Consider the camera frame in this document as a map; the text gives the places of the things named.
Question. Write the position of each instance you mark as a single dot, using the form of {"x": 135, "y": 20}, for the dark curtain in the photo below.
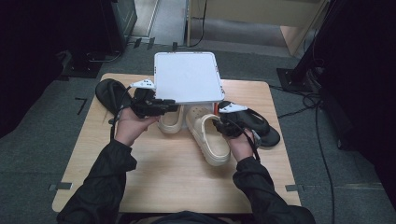
{"x": 31, "y": 46}
{"x": 367, "y": 77}

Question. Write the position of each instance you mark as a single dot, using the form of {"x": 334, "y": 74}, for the dark cabinet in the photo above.
{"x": 123, "y": 21}

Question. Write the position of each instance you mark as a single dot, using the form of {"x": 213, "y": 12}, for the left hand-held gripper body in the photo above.
{"x": 146, "y": 105}

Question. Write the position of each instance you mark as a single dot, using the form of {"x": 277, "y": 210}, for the black flip-flop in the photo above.
{"x": 109, "y": 93}
{"x": 264, "y": 130}

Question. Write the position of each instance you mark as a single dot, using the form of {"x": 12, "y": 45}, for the black metal stand with base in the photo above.
{"x": 295, "y": 77}

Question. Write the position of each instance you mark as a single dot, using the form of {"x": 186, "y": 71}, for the person's left hand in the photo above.
{"x": 134, "y": 127}

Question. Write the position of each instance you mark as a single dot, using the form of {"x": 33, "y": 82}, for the person's dark torso clothing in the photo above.
{"x": 186, "y": 218}

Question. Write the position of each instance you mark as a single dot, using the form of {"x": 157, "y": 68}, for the black corner floor tape mark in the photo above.
{"x": 82, "y": 104}

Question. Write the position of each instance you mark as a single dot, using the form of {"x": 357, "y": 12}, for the black flat stand base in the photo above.
{"x": 81, "y": 68}

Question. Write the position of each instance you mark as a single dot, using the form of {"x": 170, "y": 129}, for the beige clog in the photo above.
{"x": 211, "y": 143}
{"x": 171, "y": 123}

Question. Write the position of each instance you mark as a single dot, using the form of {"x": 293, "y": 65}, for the person's right hand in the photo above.
{"x": 243, "y": 147}

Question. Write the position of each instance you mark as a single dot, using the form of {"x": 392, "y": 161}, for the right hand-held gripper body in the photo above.
{"x": 233, "y": 124}

